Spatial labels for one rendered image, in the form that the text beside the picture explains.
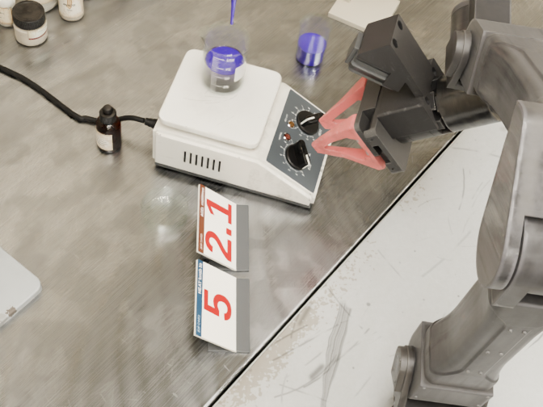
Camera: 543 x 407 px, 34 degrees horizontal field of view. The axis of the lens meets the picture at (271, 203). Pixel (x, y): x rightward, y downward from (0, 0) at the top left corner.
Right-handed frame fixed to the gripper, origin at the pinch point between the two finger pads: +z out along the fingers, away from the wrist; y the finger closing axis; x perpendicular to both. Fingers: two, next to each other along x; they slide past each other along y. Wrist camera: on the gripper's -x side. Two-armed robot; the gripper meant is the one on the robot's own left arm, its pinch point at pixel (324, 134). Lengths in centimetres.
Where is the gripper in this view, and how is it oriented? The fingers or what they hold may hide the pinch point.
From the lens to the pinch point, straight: 96.2
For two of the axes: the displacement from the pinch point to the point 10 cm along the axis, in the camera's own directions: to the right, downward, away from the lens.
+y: -2.6, 7.8, -5.7
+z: -8.0, 1.6, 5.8
